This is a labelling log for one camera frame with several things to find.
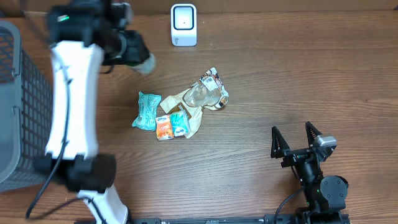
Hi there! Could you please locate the beige brown snack bag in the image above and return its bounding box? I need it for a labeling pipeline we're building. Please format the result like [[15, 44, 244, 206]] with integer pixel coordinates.
[[160, 67, 229, 139]]

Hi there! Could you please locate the black mesh basket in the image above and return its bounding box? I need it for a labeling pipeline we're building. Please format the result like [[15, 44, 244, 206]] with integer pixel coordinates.
[[1, 21, 53, 192]]

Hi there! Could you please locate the green tissue pack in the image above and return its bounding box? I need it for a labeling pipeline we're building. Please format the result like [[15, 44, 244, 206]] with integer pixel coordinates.
[[170, 110, 190, 137]]

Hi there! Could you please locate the teal tissue pack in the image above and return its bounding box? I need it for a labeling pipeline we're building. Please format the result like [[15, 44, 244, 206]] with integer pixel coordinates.
[[132, 91, 162, 131]]

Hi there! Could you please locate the white barcode scanner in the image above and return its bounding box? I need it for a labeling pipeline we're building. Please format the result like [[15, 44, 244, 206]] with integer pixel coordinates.
[[170, 3, 197, 47]]

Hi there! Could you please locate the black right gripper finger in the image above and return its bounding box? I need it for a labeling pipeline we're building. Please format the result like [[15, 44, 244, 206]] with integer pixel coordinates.
[[271, 126, 290, 159], [305, 121, 322, 147]]

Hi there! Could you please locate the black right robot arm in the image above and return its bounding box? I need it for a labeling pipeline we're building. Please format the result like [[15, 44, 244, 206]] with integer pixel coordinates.
[[264, 121, 350, 224]]

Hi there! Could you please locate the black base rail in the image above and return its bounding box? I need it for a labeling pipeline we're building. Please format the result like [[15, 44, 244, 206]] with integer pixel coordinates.
[[132, 213, 299, 224]]

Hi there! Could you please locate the green lid jar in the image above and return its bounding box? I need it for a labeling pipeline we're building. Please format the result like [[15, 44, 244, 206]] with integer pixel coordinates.
[[131, 53, 156, 75]]

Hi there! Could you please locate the orange tissue pack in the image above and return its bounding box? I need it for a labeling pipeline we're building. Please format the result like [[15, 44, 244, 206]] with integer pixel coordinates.
[[155, 114, 174, 141]]

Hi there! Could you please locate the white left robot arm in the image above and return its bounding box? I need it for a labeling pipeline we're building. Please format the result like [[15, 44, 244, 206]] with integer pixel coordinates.
[[34, 1, 155, 223]]

